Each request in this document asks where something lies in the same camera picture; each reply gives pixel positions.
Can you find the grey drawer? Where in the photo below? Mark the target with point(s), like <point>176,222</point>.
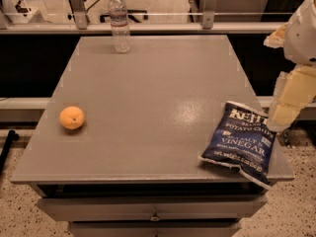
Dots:
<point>155,229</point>
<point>141,208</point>

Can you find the round metal drawer knob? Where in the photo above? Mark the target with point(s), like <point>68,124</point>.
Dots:
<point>154,217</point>

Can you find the blue potato chip bag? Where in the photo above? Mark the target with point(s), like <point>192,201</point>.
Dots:
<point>242,140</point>

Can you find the black bar on floor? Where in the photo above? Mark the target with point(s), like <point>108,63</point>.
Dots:
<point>11,137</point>

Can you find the lower grey drawer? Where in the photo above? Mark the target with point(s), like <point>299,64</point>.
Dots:
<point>155,229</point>

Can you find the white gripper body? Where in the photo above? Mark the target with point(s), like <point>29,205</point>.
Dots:
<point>302,39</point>

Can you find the orange fruit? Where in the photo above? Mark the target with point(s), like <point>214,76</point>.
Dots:
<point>72,118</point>

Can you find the clear plastic water bottle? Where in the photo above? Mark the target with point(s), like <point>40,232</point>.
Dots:
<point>119,25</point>

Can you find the grey table with drawers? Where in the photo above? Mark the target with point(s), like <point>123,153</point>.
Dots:
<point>149,115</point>

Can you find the upper grey drawer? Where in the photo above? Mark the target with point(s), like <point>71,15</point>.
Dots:
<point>141,208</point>

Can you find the metal guard rail frame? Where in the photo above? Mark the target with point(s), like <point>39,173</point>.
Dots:
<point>19,17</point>

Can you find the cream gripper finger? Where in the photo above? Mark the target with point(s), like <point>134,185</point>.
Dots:
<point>276,38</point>
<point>293,92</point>

